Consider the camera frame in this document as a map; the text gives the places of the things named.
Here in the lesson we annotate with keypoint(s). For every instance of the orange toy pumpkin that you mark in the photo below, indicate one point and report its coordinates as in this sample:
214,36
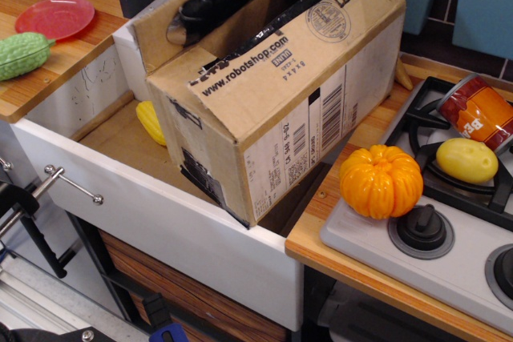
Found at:
381,182

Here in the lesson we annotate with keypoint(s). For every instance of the grey toy stove top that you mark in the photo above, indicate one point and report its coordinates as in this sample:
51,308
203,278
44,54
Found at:
456,244

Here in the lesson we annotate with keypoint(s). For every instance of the yellow toy potato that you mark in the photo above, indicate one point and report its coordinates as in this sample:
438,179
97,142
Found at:
467,160

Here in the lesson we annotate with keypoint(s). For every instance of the black stove knob at edge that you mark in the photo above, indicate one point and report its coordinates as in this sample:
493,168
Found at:
498,273

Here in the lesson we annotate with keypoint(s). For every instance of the white toy sink basin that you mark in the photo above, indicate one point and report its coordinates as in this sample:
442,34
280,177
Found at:
117,179

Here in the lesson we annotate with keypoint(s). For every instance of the blue black clamp handle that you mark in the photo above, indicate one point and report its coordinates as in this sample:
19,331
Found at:
163,328

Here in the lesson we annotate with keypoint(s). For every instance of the yellow toy squash in sink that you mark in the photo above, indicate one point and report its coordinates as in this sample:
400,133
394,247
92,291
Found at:
146,114

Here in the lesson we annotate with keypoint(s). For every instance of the red plastic plate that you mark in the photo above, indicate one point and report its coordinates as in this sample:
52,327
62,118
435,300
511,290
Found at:
56,19

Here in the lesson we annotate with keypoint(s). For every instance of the red orange beans can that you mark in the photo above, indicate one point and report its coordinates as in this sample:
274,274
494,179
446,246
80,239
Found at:
478,112

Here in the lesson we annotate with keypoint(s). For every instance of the black metal table clamp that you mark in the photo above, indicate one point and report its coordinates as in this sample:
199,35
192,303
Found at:
21,205

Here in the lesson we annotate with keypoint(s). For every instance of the green toy bitter gourd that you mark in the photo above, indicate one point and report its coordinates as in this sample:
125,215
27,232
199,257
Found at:
23,53

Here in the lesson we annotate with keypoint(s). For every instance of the brown cardboard shipping box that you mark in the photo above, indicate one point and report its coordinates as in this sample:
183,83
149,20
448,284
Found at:
252,94

